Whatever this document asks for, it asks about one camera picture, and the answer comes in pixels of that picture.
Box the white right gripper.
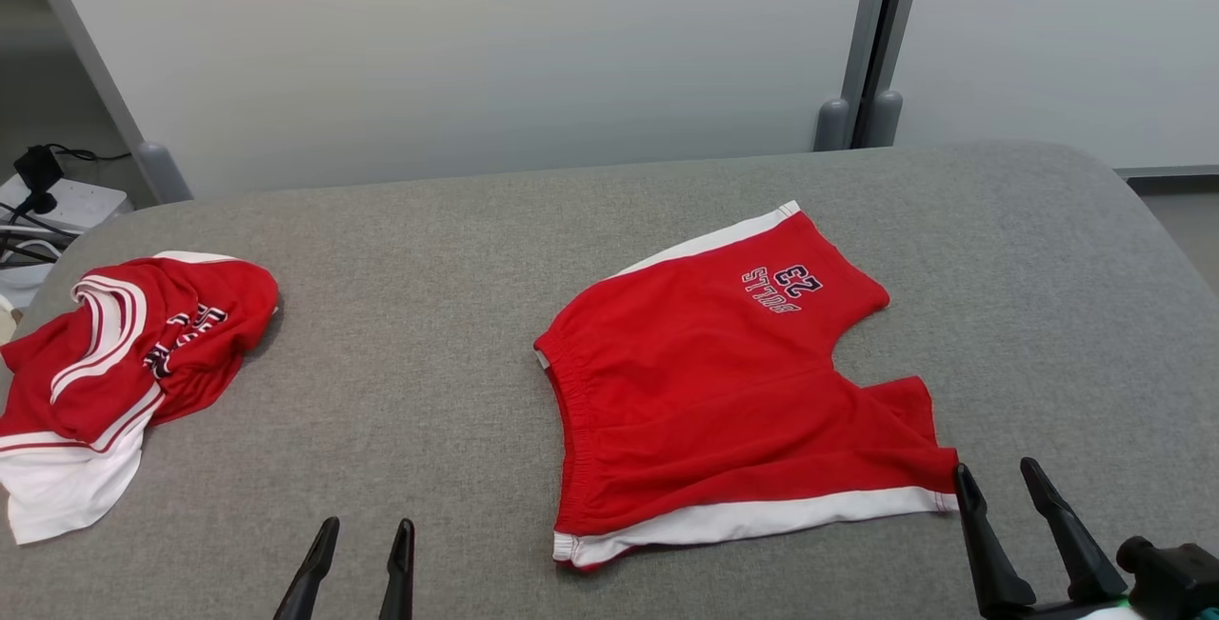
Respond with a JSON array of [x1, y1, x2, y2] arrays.
[[954, 456, 1144, 620]]

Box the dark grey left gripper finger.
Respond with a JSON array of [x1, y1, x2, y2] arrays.
[[274, 516, 342, 620], [379, 518, 416, 620]]

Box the red white basketball jersey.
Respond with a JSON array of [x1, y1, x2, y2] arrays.
[[0, 250, 281, 545]]

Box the red shorts with white stripe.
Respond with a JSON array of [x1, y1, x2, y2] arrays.
[[533, 201, 961, 571]]

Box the white power strip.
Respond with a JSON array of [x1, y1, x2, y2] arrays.
[[0, 172, 131, 232]]

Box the black power adapter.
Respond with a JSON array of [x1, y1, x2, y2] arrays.
[[13, 145, 64, 217]]

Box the white partition panel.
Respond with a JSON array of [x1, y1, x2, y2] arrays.
[[38, 0, 877, 202], [895, 0, 1219, 169]]

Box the grey partition edge post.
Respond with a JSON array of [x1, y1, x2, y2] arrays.
[[10, 0, 194, 205]]

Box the black adapter cable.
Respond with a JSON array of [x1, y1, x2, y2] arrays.
[[46, 143, 132, 165]]

